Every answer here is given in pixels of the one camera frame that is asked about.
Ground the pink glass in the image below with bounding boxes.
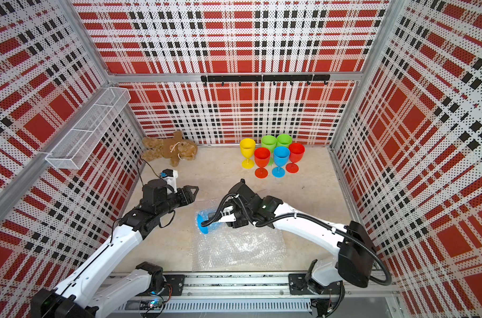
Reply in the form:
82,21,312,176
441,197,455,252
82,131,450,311
254,147,271,179

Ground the red glass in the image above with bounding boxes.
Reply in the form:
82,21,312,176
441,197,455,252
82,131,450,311
286,143,305,174

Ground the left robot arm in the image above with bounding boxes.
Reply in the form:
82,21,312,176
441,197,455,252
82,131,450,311
30,176,199,317

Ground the green wine glass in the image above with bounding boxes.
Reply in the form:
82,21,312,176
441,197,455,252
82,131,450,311
261,135,277,166
277,134,293,148

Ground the white wire mesh basket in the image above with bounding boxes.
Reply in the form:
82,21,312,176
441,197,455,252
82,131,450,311
45,87,130,170

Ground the light blue glass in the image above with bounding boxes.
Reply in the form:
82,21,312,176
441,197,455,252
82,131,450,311
272,147,290,178

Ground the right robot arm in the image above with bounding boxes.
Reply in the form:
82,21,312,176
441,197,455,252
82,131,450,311
199,180,392,294

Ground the green circuit board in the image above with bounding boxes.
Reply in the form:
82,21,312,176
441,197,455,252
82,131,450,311
139,298,166,313

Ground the bubble wrap sheet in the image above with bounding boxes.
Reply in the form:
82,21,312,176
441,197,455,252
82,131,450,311
191,227,287,272

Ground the brown teddy bear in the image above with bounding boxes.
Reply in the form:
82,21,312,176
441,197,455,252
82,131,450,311
141,131,198,167

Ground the black hook rail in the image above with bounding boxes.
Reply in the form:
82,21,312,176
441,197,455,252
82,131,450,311
201,74,331,85

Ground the yellow glass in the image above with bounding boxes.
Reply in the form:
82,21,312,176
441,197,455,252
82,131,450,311
240,139,256,169

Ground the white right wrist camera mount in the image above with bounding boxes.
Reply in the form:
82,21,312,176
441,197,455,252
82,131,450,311
218,211,237,223

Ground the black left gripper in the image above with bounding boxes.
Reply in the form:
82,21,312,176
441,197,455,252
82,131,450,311
157,185,199,217

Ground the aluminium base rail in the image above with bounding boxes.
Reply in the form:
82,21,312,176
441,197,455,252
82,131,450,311
71,271,401,315

